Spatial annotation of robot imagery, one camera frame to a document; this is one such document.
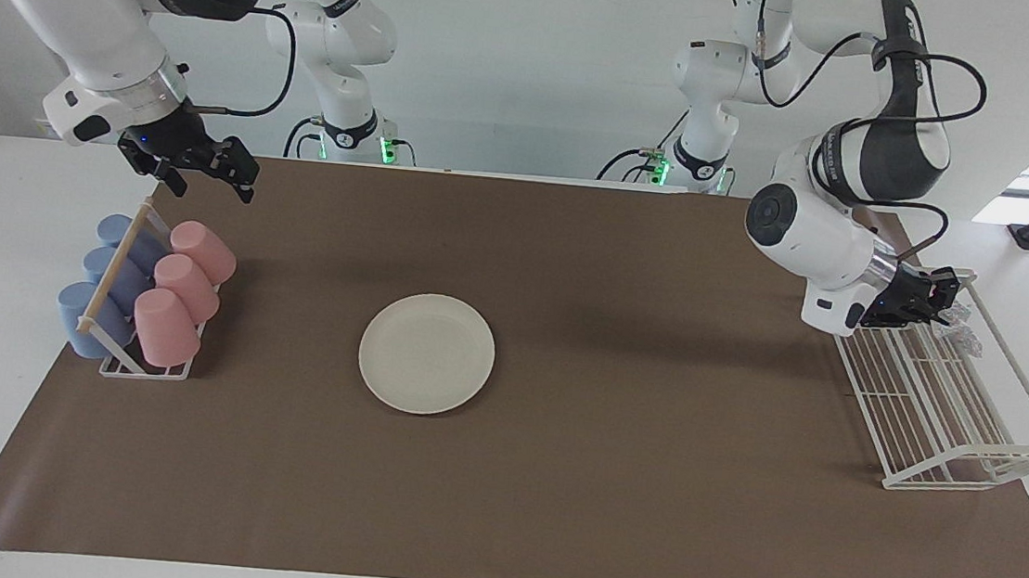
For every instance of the blue plastic cup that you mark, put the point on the blue plastic cup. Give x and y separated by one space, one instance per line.
102 267
83 321
115 228

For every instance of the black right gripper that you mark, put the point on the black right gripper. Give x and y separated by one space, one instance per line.
169 138

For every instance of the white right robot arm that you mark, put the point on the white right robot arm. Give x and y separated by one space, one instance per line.
83 9

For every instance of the brown table mat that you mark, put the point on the brown table mat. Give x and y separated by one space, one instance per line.
552 497

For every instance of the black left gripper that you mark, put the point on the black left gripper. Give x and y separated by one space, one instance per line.
894 299

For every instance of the pink plastic cup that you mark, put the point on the pink plastic cup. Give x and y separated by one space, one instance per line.
189 287
164 331
206 251

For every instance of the cream round plate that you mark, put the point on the cream round plate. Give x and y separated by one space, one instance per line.
427 354

